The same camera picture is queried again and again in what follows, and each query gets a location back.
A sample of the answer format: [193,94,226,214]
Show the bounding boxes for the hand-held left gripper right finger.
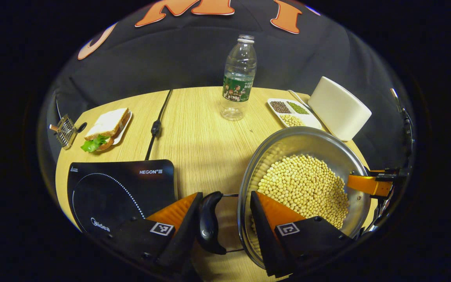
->
[250,191,355,278]

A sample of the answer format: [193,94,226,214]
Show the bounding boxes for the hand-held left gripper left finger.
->
[110,192,203,275]

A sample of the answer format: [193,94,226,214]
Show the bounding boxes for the pile of soybeans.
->
[249,154,350,255]

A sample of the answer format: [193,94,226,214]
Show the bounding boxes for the stainless steel pot black handle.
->
[195,126,373,271]

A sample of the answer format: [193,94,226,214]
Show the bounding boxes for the black induction cooktop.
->
[67,159,179,235]

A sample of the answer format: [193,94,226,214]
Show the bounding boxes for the white toaster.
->
[308,76,372,141]

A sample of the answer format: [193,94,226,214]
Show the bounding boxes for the white sectioned bean tray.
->
[267,98,323,130]

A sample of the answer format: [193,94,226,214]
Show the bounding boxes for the white spoon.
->
[287,90,313,112]

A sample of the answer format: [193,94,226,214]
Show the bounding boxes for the sandwich with lettuce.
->
[80,108,130,153]

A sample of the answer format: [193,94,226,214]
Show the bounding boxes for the clear plastic water bottle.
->
[220,34,257,121]

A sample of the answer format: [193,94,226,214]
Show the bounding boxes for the black power cable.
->
[144,89,173,160]

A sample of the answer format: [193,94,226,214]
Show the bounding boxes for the metal wire utensil holder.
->
[55,114,79,150]

